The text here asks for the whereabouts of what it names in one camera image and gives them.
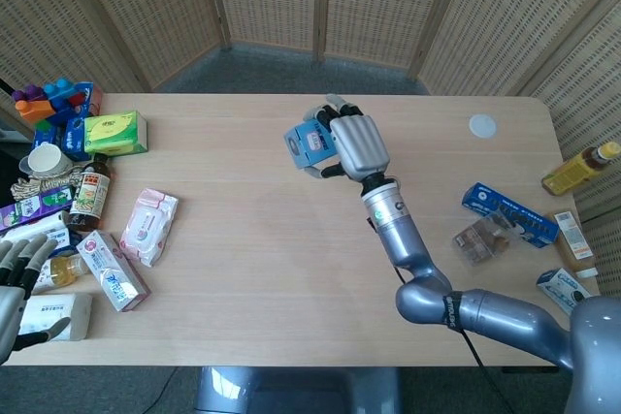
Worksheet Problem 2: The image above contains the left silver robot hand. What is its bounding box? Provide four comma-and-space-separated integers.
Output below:
0, 233, 72, 366

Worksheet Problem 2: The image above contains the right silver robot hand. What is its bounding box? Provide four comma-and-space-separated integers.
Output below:
303, 93, 392, 181

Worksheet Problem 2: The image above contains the small blue cube box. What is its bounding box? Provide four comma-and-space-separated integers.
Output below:
282, 118, 341, 172

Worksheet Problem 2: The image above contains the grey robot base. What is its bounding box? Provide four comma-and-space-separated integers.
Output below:
193, 366, 403, 414

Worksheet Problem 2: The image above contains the purple green box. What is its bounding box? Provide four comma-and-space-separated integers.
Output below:
0, 185, 75, 234

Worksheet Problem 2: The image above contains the pink white toothpaste box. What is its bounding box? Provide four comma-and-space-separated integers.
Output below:
76, 229, 151, 313

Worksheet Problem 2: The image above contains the long blue box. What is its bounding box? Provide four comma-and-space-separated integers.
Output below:
460, 182, 561, 246

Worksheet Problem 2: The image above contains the blue cookie box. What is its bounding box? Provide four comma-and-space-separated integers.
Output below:
32, 115, 93, 162

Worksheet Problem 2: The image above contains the green tissue box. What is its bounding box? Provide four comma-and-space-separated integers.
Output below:
82, 111, 149, 157

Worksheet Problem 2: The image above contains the blue snack package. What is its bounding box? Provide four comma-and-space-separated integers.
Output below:
76, 81, 105, 117

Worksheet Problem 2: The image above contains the white paper towel pack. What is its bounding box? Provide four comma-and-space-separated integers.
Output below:
15, 292, 93, 342

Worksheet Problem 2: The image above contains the yellow drink bottle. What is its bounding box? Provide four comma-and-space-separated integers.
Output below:
29, 254, 91, 297

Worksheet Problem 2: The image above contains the brown bottle orange label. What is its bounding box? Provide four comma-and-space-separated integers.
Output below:
67, 152, 112, 233

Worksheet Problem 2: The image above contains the clear plastic snack package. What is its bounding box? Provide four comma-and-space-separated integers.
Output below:
451, 212, 516, 266

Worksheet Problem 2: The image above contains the white paper cup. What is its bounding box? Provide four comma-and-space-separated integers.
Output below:
19, 143, 74, 177

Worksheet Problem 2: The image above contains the pink wet wipes pack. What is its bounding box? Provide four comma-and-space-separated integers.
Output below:
118, 187, 180, 268

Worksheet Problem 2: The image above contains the yellow-labelled tea bottle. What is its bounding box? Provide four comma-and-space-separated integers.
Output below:
541, 141, 621, 196

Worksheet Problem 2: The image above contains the colourful toy block stack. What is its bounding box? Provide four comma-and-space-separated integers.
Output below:
12, 77, 88, 128

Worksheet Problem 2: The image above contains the orange white labelled bottle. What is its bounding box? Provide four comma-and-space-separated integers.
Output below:
554, 211, 599, 280

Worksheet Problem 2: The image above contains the small blue white carton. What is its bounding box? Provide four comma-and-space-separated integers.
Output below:
536, 268, 594, 317

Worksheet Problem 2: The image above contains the coiled beige rope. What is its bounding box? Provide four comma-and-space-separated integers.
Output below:
10, 166, 86, 202

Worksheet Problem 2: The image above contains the black floor cable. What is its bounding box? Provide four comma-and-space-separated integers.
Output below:
144, 366, 179, 414

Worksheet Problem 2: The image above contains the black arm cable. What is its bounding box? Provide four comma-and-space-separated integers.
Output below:
366, 217, 516, 414

